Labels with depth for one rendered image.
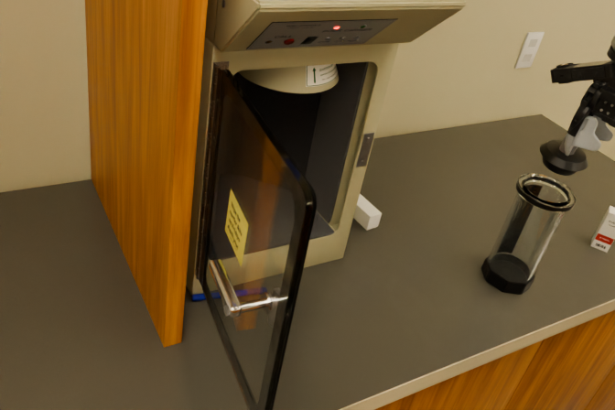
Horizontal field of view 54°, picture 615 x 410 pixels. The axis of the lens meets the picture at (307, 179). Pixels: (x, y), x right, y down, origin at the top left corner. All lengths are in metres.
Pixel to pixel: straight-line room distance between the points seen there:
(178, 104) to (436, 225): 0.80
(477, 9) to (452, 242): 0.68
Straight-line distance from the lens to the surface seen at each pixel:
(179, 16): 0.71
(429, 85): 1.76
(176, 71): 0.74
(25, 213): 1.30
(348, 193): 1.12
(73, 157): 1.38
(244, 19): 0.74
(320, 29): 0.81
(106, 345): 1.04
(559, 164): 1.21
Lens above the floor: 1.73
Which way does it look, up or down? 33 degrees down
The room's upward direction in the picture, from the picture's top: 11 degrees clockwise
